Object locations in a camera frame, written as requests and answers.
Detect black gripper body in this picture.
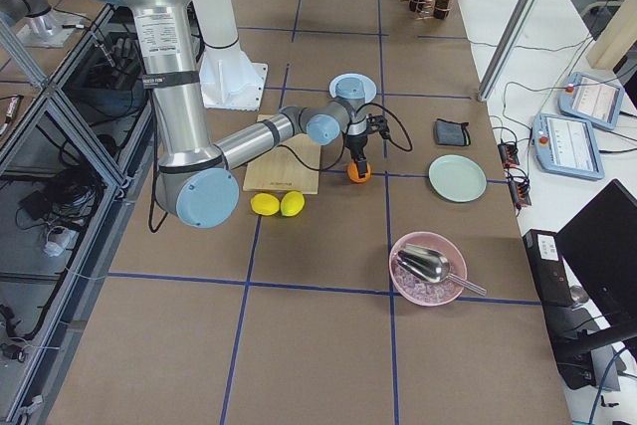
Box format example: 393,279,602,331
345,115,368,160

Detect orange fruit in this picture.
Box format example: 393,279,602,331
346,162,372,184

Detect second grey robot arm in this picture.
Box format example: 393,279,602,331
1,0,52,27

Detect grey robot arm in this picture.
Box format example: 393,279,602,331
103,0,376,228

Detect light blue plate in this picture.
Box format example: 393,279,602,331
328,73,377,103

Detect light green plate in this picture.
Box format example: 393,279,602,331
428,154,487,203

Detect wooden cutting board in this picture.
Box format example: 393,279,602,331
243,133,321,195

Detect yellow lemon near board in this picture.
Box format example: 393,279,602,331
280,191,306,217

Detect grey folded cloth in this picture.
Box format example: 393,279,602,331
434,118,472,146

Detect yellow lemon outer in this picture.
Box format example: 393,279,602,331
250,193,280,216

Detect metal scoop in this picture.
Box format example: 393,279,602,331
397,244,487,297

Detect pink bowl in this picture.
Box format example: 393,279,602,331
389,232,467,307

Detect blue teach pendant near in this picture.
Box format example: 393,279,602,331
531,113,604,181

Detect blue teach pendant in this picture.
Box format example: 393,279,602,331
531,113,604,181
557,72,625,131

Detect blue teach pendant far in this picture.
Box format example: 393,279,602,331
557,72,625,131

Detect black computer monitor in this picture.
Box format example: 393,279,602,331
556,179,636,324

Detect black computer box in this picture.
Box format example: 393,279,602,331
523,229,613,390

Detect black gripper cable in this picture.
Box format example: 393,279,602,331
276,102,414,172

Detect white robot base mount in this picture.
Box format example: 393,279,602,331
193,0,268,110

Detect aluminium frame post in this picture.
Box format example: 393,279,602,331
477,0,539,102

